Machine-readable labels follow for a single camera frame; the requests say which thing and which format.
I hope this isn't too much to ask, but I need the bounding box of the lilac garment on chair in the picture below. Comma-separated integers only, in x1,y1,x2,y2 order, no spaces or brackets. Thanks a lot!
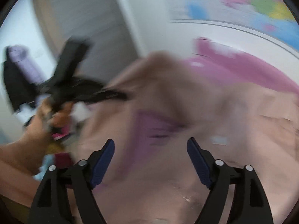
7,45,46,84

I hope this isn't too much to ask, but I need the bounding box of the dusty pink coat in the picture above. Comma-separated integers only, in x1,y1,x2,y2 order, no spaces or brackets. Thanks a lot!
76,53,298,223

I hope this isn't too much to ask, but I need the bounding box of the grey wardrobe door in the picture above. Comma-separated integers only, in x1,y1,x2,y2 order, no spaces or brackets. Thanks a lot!
33,0,137,82

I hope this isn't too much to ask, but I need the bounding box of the left forearm peach sleeve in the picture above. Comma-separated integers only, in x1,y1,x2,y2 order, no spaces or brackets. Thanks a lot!
1,131,54,207

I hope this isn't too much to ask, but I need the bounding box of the person's left hand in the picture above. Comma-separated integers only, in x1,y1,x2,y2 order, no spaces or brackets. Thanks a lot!
22,97,74,143

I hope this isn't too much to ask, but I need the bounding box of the colourful wall map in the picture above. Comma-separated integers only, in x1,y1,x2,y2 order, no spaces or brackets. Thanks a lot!
167,0,298,50

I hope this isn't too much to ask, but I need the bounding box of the pink daisy bed sheet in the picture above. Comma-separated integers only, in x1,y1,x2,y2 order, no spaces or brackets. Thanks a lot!
82,38,298,193

